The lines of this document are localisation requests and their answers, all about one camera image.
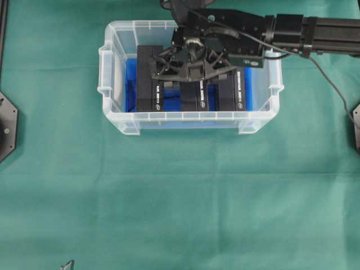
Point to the clear plastic storage case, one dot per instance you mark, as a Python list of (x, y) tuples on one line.
[(121, 41)]

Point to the black realsense box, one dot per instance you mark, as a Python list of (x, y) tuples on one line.
[(149, 95), (233, 97), (194, 96)]

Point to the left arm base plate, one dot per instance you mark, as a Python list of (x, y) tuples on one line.
[(9, 120)]

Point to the blue liner sheet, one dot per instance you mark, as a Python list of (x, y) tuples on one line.
[(172, 100)]

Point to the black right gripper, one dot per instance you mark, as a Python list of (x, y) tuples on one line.
[(208, 45)]

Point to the small metal bracket bottom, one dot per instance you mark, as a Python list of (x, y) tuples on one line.
[(68, 266)]

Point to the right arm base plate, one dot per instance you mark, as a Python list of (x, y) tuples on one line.
[(356, 127)]

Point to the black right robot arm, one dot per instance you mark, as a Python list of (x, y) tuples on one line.
[(301, 36)]

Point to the black frame rail left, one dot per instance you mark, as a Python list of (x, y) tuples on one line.
[(3, 21)]

